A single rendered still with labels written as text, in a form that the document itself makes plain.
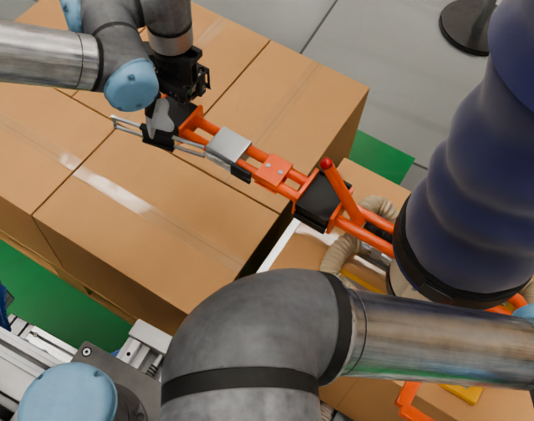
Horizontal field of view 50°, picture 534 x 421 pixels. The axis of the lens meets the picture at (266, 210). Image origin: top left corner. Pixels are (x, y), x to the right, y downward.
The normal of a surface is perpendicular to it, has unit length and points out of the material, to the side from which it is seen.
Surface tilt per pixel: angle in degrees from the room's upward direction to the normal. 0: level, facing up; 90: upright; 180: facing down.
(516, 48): 64
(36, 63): 69
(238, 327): 12
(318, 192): 0
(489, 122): 97
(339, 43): 0
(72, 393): 7
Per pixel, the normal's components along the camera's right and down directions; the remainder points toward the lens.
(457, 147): -0.95, 0.09
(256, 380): 0.25, -0.49
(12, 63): 0.55, 0.49
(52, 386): 0.04, -0.61
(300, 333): 0.70, -0.38
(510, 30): -0.87, -0.25
